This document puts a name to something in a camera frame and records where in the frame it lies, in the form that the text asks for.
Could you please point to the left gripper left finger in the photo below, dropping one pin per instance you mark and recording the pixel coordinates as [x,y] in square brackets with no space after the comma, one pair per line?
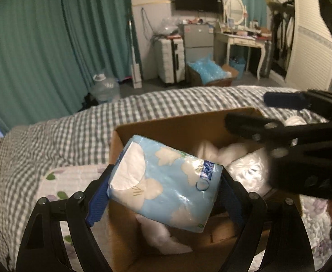
[97,197]

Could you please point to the white suitcase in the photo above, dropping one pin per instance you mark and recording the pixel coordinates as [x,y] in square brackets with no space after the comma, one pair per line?
[170,60]

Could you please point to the blue cloud tissue pack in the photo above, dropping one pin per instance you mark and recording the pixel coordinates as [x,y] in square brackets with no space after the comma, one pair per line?
[164,184]

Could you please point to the box of blue bags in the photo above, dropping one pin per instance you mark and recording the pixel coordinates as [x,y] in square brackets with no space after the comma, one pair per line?
[206,73]

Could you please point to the white lace cloth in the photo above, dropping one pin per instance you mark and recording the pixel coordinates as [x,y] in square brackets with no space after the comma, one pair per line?
[250,169]

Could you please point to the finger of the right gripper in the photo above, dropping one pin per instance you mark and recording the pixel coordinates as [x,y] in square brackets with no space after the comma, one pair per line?
[296,101]
[256,128]

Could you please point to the white dressing table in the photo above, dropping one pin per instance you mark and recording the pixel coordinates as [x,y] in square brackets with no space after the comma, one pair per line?
[243,41]

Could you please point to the teal curtain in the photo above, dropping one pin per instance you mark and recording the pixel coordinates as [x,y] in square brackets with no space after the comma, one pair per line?
[50,51]

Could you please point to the brown cardboard box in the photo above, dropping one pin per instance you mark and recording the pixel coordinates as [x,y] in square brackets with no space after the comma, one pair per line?
[141,245]

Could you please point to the grey mini fridge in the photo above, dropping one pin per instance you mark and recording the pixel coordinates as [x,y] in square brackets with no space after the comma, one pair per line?
[198,41]

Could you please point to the oval vanity mirror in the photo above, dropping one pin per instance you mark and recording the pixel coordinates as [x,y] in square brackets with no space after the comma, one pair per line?
[234,11]

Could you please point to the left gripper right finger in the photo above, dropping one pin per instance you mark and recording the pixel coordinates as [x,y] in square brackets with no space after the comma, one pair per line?
[233,197]

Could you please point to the clear water jug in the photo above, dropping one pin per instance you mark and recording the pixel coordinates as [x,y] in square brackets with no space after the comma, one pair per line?
[105,89]

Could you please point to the white wardrobe door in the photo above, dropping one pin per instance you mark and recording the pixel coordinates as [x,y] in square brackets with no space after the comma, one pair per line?
[310,65]

